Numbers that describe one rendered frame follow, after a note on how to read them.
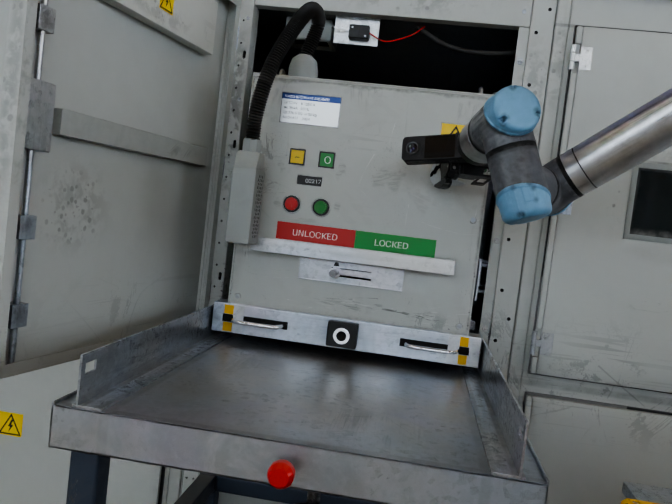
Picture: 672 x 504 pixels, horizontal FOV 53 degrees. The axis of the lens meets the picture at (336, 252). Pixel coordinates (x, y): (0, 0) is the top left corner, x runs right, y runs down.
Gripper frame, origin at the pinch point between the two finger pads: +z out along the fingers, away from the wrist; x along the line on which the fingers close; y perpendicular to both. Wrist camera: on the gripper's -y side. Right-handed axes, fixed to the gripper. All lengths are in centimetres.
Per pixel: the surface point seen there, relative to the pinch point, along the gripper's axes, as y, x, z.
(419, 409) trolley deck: -5.1, -43.7, -17.5
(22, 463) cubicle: -80, -64, 54
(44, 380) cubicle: -77, -45, 48
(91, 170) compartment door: -61, -9, -7
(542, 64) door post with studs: 23.7, 28.8, 2.7
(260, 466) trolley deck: -30, -52, -34
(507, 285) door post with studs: 22.5, -16.8, 15.2
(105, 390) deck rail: -51, -44, -22
